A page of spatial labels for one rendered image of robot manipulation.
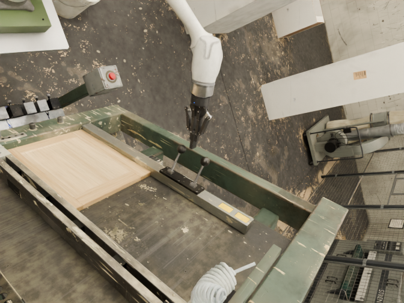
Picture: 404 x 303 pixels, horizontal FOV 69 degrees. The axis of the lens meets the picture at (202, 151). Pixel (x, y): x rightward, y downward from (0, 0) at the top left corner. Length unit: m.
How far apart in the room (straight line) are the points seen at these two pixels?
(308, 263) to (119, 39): 2.62
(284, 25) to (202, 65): 4.97
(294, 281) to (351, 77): 3.84
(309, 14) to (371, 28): 3.27
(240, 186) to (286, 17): 4.94
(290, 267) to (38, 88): 2.15
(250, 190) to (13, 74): 1.87
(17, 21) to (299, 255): 1.52
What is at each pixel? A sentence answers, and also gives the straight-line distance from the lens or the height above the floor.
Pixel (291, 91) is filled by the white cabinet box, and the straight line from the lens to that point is 4.75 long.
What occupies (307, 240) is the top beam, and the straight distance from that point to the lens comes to 0.99.
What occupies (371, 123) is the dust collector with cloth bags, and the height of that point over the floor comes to 1.07.
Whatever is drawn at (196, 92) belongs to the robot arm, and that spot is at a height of 1.57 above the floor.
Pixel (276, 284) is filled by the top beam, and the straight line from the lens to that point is 0.84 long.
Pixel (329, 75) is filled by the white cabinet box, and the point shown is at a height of 1.06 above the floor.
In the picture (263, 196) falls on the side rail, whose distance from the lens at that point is 1.26.
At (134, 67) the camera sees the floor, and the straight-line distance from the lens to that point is 3.06.
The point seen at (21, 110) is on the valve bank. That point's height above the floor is 0.76.
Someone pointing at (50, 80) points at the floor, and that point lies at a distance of 2.59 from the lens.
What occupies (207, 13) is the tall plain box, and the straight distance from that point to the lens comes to 3.57.
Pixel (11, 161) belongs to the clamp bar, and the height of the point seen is 1.06.
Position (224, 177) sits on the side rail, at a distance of 1.32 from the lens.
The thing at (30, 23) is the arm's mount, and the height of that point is 0.83.
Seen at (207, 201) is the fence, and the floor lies 1.56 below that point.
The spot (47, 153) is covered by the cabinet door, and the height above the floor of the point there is 0.98.
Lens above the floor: 2.28
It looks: 41 degrees down
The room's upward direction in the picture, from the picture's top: 81 degrees clockwise
